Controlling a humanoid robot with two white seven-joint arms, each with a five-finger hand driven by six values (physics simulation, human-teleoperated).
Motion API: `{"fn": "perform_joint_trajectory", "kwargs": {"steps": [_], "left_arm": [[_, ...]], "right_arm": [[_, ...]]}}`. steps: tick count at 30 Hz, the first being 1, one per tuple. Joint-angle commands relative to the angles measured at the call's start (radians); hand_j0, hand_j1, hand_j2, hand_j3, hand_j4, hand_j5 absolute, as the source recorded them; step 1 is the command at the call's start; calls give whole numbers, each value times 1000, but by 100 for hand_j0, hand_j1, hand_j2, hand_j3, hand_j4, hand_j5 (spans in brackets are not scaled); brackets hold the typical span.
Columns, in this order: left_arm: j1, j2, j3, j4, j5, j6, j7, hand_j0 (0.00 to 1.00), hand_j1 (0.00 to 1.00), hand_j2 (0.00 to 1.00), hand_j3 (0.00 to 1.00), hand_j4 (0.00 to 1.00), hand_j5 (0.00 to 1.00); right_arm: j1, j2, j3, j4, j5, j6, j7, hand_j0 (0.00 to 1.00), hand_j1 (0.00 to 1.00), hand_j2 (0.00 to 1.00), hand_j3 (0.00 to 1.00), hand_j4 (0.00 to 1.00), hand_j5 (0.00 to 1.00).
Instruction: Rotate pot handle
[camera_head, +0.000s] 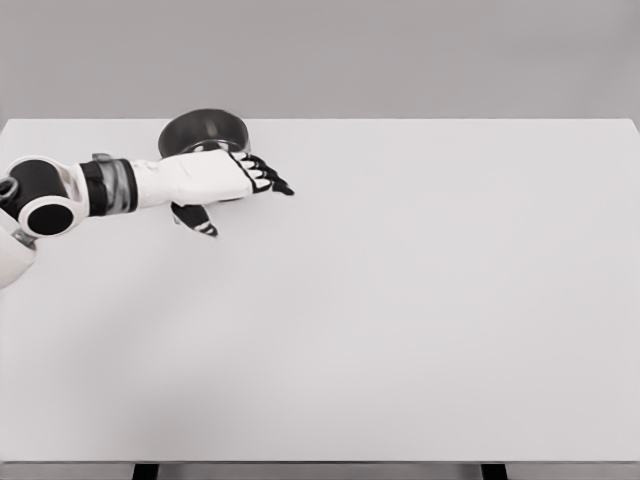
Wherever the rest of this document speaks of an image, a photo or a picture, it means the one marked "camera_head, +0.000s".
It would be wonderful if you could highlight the dark metal pot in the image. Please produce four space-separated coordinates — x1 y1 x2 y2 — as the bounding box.
157 108 251 160

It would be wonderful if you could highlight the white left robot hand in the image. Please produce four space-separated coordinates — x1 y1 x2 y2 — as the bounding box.
162 148 296 239

